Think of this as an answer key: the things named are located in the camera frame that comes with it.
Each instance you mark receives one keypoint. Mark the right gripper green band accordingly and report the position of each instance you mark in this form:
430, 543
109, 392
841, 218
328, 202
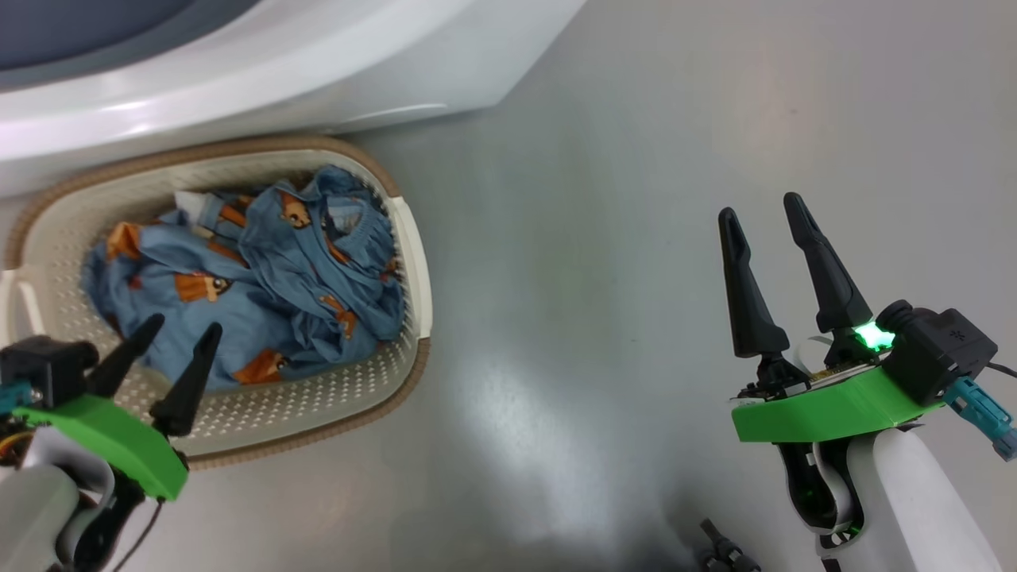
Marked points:
834, 409

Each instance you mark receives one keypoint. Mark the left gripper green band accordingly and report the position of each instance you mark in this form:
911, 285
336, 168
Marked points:
119, 433

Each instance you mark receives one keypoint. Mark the blue printed clothes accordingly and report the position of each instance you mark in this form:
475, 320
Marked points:
270, 286

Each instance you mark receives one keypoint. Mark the cream perforated laundry basket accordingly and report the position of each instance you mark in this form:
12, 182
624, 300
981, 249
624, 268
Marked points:
278, 413

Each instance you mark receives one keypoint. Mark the white front-load washing machine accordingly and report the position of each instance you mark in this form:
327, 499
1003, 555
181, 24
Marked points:
357, 63

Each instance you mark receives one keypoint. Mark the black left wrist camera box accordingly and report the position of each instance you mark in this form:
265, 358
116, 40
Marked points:
48, 369

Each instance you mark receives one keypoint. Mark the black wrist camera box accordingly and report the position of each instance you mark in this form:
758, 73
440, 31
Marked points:
48, 369
941, 349

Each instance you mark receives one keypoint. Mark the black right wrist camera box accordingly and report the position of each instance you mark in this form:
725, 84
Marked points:
941, 349

